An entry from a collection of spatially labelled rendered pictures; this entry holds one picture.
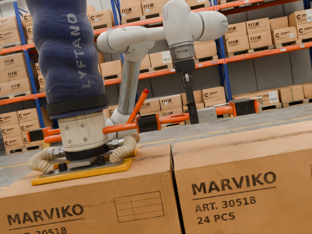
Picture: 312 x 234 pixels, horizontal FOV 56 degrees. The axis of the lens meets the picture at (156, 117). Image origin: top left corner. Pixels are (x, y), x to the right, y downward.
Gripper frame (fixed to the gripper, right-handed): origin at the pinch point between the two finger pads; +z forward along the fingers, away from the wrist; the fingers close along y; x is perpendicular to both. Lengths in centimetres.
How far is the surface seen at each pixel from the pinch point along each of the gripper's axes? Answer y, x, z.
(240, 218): 21.8, 8.2, 31.6
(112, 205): 21.8, -30.4, 21.4
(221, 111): 3.4, 10.0, 0.2
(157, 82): -843, -68, -22
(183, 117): 3.5, -3.7, -0.2
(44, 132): -20, -68, -1
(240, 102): 3.9, 16.9, -1.8
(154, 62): -714, -57, -77
